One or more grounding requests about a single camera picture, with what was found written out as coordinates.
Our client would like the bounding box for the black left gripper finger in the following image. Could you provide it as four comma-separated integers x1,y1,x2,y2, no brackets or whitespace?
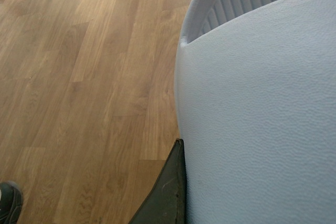
130,138,186,223

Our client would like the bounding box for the light blue slipper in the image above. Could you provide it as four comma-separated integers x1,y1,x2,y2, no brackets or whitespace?
175,0,335,223

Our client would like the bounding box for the black shoe at edge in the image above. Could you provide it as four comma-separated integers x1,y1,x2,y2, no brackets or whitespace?
1,181,24,224

